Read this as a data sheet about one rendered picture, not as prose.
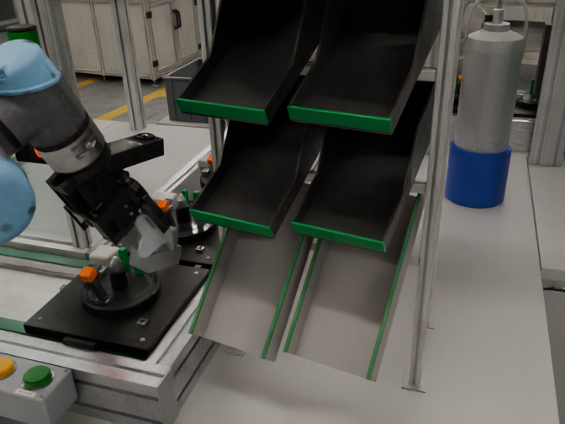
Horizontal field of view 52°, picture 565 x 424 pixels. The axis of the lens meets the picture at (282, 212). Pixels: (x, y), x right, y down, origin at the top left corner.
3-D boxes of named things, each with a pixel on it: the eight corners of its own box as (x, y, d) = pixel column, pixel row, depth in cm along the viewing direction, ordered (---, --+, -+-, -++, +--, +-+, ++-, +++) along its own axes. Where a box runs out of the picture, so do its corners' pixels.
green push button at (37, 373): (41, 395, 86) (39, 385, 85) (19, 389, 87) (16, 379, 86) (58, 377, 89) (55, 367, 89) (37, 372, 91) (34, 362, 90)
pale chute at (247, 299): (275, 362, 86) (263, 359, 82) (202, 336, 91) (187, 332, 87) (330, 188, 92) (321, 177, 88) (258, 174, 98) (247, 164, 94)
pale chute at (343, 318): (376, 382, 81) (369, 380, 78) (293, 354, 87) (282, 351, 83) (426, 198, 88) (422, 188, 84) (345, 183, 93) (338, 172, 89)
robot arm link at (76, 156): (63, 103, 73) (104, 116, 69) (82, 129, 77) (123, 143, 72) (20, 144, 70) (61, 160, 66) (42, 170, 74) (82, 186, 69)
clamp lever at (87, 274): (105, 303, 98) (88, 277, 93) (95, 301, 99) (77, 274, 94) (114, 286, 101) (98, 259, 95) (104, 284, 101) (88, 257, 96)
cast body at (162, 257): (148, 274, 86) (151, 230, 84) (129, 264, 88) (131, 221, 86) (188, 261, 93) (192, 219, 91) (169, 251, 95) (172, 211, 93)
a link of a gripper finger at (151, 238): (151, 272, 86) (113, 233, 80) (176, 242, 88) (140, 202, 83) (164, 278, 84) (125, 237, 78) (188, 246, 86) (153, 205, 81)
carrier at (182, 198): (213, 273, 114) (208, 217, 108) (108, 257, 121) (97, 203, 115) (256, 217, 134) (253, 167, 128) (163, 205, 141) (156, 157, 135)
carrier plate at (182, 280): (149, 359, 93) (147, 349, 92) (25, 333, 99) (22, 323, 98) (210, 278, 113) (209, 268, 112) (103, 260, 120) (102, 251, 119)
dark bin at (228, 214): (273, 240, 78) (259, 204, 73) (193, 220, 84) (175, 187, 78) (346, 102, 92) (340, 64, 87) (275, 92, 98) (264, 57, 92)
